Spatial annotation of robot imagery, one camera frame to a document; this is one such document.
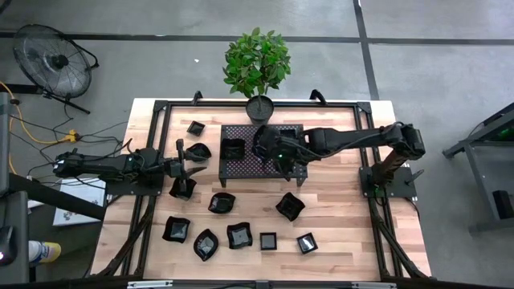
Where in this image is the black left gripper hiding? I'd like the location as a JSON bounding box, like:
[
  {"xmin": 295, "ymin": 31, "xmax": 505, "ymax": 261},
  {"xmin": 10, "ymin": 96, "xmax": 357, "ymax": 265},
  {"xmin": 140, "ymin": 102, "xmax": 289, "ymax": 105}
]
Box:
[{"xmin": 163, "ymin": 139, "xmax": 208, "ymax": 198}]

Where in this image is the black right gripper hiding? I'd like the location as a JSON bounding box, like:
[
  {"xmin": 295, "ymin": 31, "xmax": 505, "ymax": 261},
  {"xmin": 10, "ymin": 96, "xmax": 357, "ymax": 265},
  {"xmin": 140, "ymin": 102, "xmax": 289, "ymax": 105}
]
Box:
[{"xmin": 252, "ymin": 124, "xmax": 308, "ymax": 182}]

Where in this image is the wavy square black plate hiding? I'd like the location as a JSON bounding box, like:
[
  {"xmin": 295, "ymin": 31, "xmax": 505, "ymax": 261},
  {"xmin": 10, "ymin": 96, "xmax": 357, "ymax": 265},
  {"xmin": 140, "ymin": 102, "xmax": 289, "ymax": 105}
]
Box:
[
  {"xmin": 275, "ymin": 191, "xmax": 306, "ymax": 222},
  {"xmin": 168, "ymin": 175, "xmax": 198, "ymax": 201},
  {"xmin": 161, "ymin": 216, "xmax": 192, "ymax": 244},
  {"xmin": 226, "ymin": 222, "xmax": 254, "ymax": 250},
  {"xmin": 251, "ymin": 135, "xmax": 269, "ymax": 164}
]

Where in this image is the leaf shaped black plate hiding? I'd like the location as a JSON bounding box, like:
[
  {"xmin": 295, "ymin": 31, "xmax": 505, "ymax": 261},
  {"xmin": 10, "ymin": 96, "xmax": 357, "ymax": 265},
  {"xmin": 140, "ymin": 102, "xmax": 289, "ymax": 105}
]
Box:
[
  {"xmin": 185, "ymin": 142, "xmax": 213, "ymax": 163},
  {"xmin": 193, "ymin": 228, "xmax": 220, "ymax": 263}
]

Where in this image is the small square black plate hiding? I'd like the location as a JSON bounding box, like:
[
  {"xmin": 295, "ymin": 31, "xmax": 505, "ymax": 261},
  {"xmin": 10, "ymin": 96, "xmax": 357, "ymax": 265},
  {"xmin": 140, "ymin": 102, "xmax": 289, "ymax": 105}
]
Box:
[
  {"xmin": 259, "ymin": 232, "xmax": 278, "ymax": 251},
  {"xmin": 186, "ymin": 120, "xmax": 206, "ymax": 137},
  {"xmin": 296, "ymin": 232, "xmax": 320, "ymax": 255}
]

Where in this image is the round scalloped black plate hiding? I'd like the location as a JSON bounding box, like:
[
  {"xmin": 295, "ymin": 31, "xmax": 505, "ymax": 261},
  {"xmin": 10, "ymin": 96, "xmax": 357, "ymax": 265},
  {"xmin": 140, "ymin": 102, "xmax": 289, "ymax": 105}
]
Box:
[{"xmin": 207, "ymin": 192, "xmax": 237, "ymax": 214}]

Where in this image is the deep square black plate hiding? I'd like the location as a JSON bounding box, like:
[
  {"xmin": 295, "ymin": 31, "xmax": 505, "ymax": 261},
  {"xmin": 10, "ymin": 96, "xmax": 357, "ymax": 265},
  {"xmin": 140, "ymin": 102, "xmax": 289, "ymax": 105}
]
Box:
[{"xmin": 220, "ymin": 137, "xmax": 247, "ymax": 161}]

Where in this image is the black perforated metal rack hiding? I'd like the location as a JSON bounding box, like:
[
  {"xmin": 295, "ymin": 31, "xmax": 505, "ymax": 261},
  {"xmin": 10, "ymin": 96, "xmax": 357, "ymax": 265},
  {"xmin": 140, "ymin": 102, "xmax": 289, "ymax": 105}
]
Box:
[{"xmin": 218, "ymin": 123, "xmax": 309, "ymax": 189}]

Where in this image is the green potted plant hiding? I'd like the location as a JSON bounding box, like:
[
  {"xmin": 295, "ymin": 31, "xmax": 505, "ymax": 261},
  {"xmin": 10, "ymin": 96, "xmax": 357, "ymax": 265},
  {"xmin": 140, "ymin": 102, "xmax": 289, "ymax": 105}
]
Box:
[{"xmin": 222, "ymin": 26, "xmax": 292, "ymax": 126}]

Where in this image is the white printed box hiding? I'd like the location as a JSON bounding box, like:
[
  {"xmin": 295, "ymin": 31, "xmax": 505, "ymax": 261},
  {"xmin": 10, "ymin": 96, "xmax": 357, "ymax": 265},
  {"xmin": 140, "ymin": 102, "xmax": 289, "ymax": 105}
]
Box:
[{"xmin": 52, "ymin": 177, "xmax": 108, "ymax": 227}]

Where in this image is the black diagonal beam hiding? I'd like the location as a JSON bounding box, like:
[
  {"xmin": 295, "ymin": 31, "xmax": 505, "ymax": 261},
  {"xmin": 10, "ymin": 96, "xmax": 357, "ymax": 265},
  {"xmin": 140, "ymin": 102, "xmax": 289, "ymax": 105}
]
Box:
[{"xmin": 7, "ymin": 172, "xmax": 108, "ymax": 222}]

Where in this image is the white yellow spray can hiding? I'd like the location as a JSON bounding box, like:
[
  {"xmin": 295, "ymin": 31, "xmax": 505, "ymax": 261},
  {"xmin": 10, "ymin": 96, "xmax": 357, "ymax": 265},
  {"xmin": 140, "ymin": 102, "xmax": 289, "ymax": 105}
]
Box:
[{"xmin": 27, "ymin": 239, "xmax": 63, "ymax": 267}]

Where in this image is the black floor fan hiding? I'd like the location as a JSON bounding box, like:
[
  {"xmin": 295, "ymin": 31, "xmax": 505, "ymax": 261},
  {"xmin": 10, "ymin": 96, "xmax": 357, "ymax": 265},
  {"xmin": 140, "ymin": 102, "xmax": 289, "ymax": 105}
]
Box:
[{"xmin": 11, "ymin": 22, "xmax": 100, "ymax": 116}]

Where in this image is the grey desk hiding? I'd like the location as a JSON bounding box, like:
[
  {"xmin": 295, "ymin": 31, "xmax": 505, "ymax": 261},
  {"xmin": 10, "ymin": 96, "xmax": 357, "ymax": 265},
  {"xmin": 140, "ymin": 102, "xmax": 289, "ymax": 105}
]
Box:
[{"xmin": 0, "ymin": 91, "xmax": 31, "ymax": 284}]

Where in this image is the black computer mouse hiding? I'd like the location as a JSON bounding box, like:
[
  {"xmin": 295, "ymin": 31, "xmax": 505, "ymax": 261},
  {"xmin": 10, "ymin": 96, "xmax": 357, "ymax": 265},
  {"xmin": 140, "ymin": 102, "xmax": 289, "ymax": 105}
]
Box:
[{"xmin": 0, "ymin": 225, "xmax": 19, "ymax": 267}]

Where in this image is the grey metal cart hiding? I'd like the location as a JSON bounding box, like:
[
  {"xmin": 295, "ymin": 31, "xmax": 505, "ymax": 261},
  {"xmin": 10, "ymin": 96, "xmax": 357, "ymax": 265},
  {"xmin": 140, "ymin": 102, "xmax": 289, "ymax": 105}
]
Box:
[{"xmin": 441, "ymin": 102, "xmax": 514, "ymax": 234}]

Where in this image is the black box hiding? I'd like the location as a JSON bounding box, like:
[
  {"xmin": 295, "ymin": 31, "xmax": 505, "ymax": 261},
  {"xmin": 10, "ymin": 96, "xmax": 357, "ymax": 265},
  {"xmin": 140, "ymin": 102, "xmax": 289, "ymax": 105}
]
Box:
[{"xmin": 492, "ymin": 189, "xmax": 514, "ymax": 221}]

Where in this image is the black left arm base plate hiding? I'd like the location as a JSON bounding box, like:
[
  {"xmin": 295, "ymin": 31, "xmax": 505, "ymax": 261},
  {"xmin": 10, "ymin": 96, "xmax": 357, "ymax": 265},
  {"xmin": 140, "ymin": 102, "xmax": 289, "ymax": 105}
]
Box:
[{"xmin": 104, "ymin": 164, "xmax": 165, "ymax": 197}]

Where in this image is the black aluminium table frame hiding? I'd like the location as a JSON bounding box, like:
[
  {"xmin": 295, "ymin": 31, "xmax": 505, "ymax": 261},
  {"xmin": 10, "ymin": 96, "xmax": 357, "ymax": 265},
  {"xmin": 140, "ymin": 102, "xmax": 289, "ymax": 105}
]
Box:
[{"xmin": 90, "ymin": 99, "xmax": 434, "ymax": 282}]

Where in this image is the silver bracket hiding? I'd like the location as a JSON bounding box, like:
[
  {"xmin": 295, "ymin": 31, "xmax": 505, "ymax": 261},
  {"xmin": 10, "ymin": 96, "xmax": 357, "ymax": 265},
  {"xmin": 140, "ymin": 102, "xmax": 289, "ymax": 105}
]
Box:
[
  {"xmin": 351, "ymin": 282, "xmax": 398, "ymax": 289},
  {"xmin": 127, "ymin": 280, "xmax": 173, "ymax": 289}
]

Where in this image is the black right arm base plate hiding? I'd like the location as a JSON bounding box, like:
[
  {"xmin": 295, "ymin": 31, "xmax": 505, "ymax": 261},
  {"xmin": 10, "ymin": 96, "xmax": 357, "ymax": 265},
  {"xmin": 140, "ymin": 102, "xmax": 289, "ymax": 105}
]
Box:
[{"xmin": 359, "ymin": 165, "xmax": 418, "ymax": 198}]

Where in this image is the yellow floor cable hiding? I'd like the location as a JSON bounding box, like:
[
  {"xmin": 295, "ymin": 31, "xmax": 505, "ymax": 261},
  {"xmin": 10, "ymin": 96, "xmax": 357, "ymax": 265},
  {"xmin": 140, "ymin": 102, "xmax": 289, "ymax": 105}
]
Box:
[{"xmin": 0, "ymin": 81, "xmax": 77, "ymax": 176}]

